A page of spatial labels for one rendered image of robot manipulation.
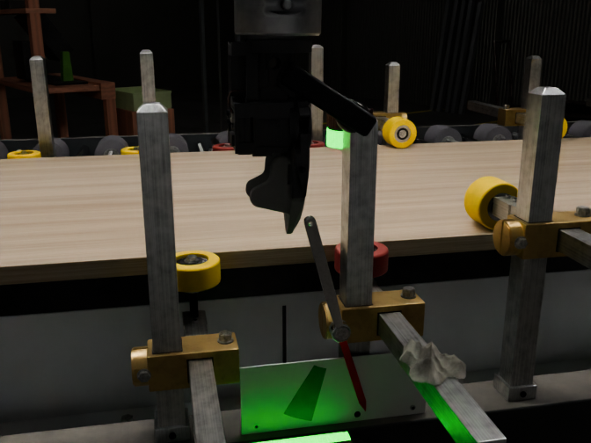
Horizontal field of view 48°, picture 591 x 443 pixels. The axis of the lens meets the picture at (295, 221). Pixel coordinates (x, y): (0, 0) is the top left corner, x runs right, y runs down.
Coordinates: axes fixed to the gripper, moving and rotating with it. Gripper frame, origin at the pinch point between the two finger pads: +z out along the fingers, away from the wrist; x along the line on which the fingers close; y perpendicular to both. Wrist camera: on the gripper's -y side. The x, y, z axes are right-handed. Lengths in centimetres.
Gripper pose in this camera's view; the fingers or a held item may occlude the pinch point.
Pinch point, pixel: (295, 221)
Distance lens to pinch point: 74.6
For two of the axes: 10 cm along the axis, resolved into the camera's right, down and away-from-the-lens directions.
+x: 2.0, 2.8, -9.4
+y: -9.8, 0.5, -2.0
